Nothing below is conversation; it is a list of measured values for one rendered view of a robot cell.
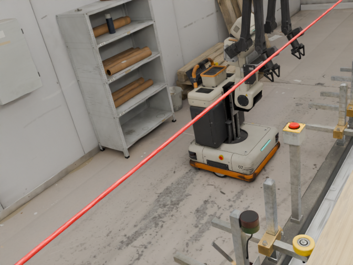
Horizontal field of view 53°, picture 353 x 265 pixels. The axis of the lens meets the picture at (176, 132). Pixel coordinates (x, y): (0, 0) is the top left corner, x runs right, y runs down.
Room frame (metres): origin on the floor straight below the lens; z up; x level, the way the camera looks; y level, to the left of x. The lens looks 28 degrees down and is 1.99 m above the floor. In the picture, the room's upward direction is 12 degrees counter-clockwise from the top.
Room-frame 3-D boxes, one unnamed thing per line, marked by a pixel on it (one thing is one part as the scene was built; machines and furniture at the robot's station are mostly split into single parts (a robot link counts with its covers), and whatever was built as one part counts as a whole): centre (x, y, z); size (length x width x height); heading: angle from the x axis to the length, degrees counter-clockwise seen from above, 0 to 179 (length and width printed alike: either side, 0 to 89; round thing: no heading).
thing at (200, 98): (2.94, -0.44, 0.59); 0.55 x 0.34 x 0.83; 137
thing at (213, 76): (2.96, -0.43, 0.87); 0.23 x 0.15 x 0.11; 137
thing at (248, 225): (0.86, -0.17, 1.16); 0.06 x 0.06 x 0.02
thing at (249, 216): (0.86, -0.17, 1.07); 0.06 x 0.06 x 0.22; 47
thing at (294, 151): (1.27, -0.48, 0.93); 0.05 x 0.05 x 0.45; 47
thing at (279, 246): (1.08, -0.24, 0.83); 0.43 x 0.03 x 0.04; 47
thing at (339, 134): (1.80, -0.97, 0.81); 0.14 x 0.06 x 0.05; 137
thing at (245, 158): (2.88, -0.51, 0.16); 0.67 x 0.64 x 0.25; 47
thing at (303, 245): (0.95, -0.39, 0.85); 0.08 x 0.08 x 0.11
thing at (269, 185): (1.08, -0.31, 0.89); 0.04 x 0.04 x 0.48; 47
